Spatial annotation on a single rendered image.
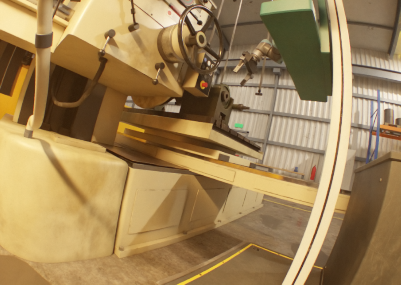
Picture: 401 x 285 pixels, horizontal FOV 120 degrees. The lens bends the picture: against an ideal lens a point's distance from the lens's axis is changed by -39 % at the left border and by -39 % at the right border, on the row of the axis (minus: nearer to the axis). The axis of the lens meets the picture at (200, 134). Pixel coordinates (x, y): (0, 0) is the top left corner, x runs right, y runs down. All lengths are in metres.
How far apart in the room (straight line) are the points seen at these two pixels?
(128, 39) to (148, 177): 0.77
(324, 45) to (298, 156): 7.51
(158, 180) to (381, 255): 1.15
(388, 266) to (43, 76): 0.83
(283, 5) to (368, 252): 0.64
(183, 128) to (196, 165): 0.30
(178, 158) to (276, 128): 7.11
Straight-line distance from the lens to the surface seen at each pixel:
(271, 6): 0.61
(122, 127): 3.77
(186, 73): 1.21
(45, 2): 0.45
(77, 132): 1.54
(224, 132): 1.48
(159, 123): 1.51
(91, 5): 0.93
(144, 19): 1.06
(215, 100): 1.33
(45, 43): 0.45
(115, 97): 1.65
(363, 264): 0.48
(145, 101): 1.48
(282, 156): 8.13
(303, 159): 8.06
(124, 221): 1.18
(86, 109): 1.54
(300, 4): 0.58
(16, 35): 1.12
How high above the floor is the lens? 0.75
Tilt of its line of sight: 5 degrees up
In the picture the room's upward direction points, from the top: 15 degrees clockwise
